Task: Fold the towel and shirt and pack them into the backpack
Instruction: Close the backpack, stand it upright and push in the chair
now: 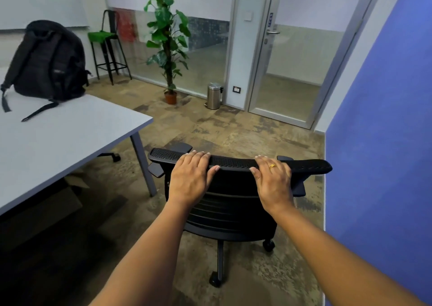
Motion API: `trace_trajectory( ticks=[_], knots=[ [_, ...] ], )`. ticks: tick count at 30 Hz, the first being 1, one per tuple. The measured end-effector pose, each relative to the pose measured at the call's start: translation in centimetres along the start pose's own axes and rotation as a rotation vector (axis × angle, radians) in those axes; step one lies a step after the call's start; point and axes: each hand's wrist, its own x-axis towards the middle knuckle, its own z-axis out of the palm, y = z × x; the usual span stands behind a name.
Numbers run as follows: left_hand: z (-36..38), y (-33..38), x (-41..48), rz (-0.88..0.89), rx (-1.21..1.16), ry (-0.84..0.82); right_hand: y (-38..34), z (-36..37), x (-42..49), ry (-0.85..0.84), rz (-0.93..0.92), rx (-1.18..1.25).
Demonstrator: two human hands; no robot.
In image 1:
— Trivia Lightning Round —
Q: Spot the person's left hand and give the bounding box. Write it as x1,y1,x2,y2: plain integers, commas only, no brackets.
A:
167,150,221,212

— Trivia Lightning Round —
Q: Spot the person's right hand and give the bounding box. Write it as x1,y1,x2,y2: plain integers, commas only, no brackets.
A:
249,155,295,216

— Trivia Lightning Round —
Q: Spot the black swivel office chair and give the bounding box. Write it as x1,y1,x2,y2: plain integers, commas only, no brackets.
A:
147,143,333,288

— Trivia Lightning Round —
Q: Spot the black backpack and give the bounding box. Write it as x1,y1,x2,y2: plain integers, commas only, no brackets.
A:
0,20,92,123

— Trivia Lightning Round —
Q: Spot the person's right forearm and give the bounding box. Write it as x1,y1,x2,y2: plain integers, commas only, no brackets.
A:
270,203,427,306

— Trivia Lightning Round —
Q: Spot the person's left forearm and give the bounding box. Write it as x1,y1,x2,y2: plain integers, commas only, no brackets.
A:
89,199,200,306

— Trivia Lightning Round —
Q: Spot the grey table leg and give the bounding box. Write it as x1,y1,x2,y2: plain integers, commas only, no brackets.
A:
130,132,158,197

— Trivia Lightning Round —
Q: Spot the steel pedal trash can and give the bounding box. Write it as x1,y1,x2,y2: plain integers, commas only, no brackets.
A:
204,82,225,111

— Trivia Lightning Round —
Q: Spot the tall green leafy plant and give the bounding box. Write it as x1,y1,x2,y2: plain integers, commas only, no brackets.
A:
143,0,192,95

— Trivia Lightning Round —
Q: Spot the glass door with grey frame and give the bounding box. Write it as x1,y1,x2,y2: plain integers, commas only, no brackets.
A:
248,0,385,130

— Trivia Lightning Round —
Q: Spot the red wall poster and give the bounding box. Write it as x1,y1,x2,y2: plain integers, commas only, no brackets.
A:
116,7,139,43

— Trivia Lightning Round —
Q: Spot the black frame chair green seat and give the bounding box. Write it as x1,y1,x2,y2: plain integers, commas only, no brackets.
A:
87,9,133,86

